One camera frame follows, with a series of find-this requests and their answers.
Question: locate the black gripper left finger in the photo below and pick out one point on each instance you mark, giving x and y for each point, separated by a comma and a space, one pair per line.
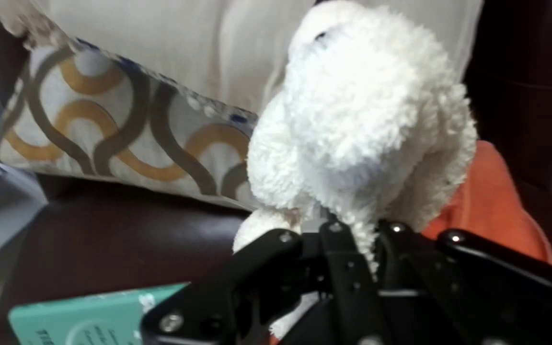
244, 289

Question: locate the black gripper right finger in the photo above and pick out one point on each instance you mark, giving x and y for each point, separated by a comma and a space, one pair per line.
468, 295

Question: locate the white fluffy doll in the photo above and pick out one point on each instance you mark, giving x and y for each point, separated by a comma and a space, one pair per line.
359, 116

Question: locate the orange towel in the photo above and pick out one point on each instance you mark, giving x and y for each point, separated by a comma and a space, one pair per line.
489, 205

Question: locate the green book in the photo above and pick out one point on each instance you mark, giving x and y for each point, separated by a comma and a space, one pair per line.
85, 320

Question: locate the white pillow patterned back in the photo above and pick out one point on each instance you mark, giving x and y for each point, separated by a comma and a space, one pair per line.
161, 59

